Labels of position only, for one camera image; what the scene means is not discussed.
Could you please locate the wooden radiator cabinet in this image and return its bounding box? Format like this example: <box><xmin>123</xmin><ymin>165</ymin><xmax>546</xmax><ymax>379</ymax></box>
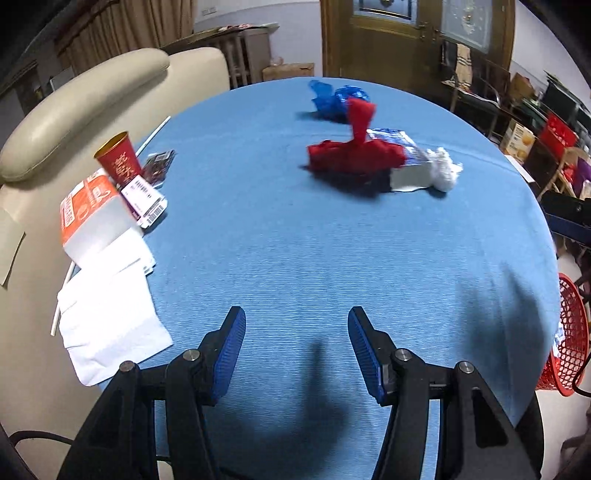
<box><xmin>159</xmin><ymin>23</ymin><xmax>280</xmax><ymax>90</ymax></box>

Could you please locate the wooden door with glass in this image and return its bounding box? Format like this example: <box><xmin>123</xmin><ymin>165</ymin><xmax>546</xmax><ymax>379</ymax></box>
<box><xmin>320</xmin><ymin>0</ymin><xmax>515</xmax><ymax>93</ymax></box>

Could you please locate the white crumpled bag right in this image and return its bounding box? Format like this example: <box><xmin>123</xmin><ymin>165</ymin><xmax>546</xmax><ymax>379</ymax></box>
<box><xmin>425</xmin><ymin>147</ymin><xmax>464</xmax><ymax>192</ymax></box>

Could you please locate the blue tablecloth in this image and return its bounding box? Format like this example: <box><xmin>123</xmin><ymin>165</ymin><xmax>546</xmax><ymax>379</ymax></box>
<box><xmin>99</xmin><ymin>78</ymin><xmax>561</xmax><ymax>480</ymax></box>

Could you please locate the beige sofa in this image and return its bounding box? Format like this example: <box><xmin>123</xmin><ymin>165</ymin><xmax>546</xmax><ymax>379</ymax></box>
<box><xmin>0</xmin><ymin>46</ymin><xmax>232</xmax><ymax>480</ymax></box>

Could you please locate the red mesh basket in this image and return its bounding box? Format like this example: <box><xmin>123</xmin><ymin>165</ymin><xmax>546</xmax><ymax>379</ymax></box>
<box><xmin>536</xmin><ymin>272</ymin><xmax>591</xmax><ymax>398</ymax></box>

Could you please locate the orange and white tissue pack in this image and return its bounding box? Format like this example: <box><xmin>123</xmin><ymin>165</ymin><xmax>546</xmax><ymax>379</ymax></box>
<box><xmin>60</xmin><ymin>168</ymin><xmax>134</xmax><ymax>268</ymax></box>

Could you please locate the pink and white small box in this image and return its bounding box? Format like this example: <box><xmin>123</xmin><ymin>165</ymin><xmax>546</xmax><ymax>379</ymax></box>
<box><xmin>121</xmin><ymin>178</ymin><xmax>167</xmax><ymax>229</ymax></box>

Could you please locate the yellow printed cardboard box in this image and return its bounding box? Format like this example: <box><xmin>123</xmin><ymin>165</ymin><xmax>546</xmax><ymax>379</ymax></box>
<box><xmin>500</xmin><ymin>119</ymin><xmax>536</xmax><ymax>162</ymax></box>

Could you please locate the red paper cup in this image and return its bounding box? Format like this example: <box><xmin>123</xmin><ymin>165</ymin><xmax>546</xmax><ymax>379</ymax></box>
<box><xmin>93</xmin><ymin>131</ymin><xmax>143</xmax><ymax>184</ymax></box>

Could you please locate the beige paper sheet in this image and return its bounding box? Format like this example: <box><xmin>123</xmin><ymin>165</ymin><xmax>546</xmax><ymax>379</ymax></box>
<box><xmin>0</xmin><ymin>208</ymin><xmax>26</xmax><ymax>287</ymax></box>

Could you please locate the black monitor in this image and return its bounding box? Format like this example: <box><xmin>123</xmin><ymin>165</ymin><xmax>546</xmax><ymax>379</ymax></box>
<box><xmin>542</xmin><ymin>76</ymin><xmax>578</xmax><ymax>121</ymax></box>

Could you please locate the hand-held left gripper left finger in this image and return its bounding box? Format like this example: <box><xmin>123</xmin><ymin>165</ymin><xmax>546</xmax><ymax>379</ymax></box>
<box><xmin>58</xmin><ymin>305</ymin><xmax>247</xmax><ymax>480</ymax></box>

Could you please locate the blue plastic bag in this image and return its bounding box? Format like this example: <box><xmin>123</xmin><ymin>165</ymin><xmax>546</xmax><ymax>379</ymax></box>
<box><xmin>308</xmin><ymin>79</ymin><xmax>372</xmax><ymax>121</ymax></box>

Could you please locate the blue and white carton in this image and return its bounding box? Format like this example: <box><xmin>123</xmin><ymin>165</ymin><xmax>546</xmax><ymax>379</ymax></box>
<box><xmin>367</xmin><ymin>128</ymin><xmax>439</xmax><ymax>192</ymax></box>

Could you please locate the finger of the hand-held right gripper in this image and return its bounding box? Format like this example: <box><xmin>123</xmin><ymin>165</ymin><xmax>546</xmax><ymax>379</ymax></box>
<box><xmin>541</xmin><ymin>191</ymin><xmax>591</xmax><ymax>245</ymax></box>

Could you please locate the brown cardboard box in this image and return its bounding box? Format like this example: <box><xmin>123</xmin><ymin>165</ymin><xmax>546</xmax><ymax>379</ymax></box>
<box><xmin>262</xmin><ymin>62</ymin><xmax>315</xmax><ymax>83</ymax></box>

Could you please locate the large white paper napkin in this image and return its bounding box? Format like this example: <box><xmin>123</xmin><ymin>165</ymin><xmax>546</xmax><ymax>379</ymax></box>
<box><xmin>58</xmin><ymin>263</ymin><xmax>174</xmax><ymax>386</ymax></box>

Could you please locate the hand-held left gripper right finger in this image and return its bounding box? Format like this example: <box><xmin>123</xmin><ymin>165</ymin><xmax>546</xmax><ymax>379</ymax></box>
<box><xmin>348</xmin><ymin>306</ymin><xmax>543</xmax><ymax>480</ymax></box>

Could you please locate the dark snack packet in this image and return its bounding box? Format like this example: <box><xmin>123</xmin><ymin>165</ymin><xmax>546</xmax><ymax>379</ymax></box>
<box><xmin>142</xmin><ymin>149</ymin><xmax>176</xmax><ymax>188</ymax></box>

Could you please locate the brown curtain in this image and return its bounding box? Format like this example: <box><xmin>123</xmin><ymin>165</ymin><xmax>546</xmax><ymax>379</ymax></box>
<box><xmin>55</xmin><ymin>0</ymin><xmax>199</xmax><ymax>75</ymax></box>

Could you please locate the black cable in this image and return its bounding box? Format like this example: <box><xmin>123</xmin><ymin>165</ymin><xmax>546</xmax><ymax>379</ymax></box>
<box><xmin>9</xmin><ymin>429</ymin><xmax>75</xmax><ymax>450</ymax></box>

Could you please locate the red gift bag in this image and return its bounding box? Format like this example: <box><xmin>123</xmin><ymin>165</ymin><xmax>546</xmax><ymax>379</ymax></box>
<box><xmin>540</xmin><ymin>113</ymin><xmax>580</xmax><ymax>148</ymax></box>

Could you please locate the metal chair with clothes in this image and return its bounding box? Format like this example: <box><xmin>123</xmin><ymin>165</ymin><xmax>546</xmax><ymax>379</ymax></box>
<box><xmin>441</xmin><ymin>39</ymin><xmax>509</xmax><ymax>134</ymax></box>

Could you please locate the large red plastic bag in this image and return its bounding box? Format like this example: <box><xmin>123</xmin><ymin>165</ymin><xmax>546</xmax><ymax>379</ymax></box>
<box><xmin>307</xmin><ymin>98</ymin><xmax>408</xmax><ymax>175</ymax></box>

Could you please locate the folded white paper napkin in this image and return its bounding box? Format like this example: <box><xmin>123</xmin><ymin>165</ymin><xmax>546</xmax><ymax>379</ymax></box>
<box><xmin>76</xmin><ymin>228</ymin><xmax>157</xmax><ymax>282</ymax></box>

